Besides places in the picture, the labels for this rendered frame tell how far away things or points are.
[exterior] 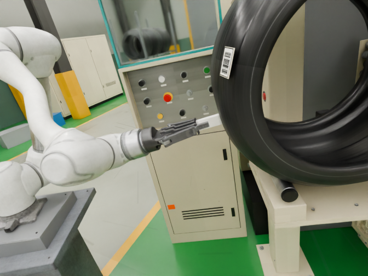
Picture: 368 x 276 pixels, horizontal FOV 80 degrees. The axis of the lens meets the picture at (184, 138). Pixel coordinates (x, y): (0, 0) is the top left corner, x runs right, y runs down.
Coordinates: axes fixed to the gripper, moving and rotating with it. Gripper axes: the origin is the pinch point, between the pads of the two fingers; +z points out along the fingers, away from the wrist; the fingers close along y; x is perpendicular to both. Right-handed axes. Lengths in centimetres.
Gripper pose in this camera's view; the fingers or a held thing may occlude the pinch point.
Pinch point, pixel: (208, 122)
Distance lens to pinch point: 63.7
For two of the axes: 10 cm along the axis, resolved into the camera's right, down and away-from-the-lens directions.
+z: 9.4, -2.8, -1.9
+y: 0.6, -4.2, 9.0
